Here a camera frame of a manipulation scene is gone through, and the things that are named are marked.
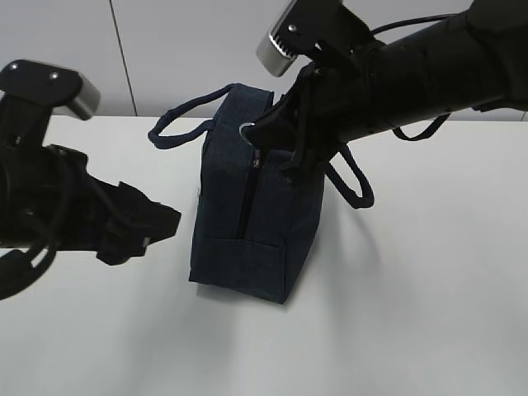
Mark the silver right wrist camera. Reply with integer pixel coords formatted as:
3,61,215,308
257,0,379,78

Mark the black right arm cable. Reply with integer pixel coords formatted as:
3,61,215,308
369,12,455,141

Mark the dark navy fabric lunch bag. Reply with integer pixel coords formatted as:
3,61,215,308
148,83,374,304

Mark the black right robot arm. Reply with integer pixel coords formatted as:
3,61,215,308
240,1,527,175

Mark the silver zipper pull ring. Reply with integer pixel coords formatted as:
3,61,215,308
238,122,265,170

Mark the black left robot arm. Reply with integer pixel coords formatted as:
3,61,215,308
1,95,182,299

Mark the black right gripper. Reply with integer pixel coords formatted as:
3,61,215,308
246,62,384,182

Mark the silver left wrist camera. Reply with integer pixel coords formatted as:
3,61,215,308
1,59,101,120

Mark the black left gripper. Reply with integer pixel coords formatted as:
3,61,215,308
1,144,182,266

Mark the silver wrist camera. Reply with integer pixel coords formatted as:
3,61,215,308
257,0,379,78
1,59,101,120

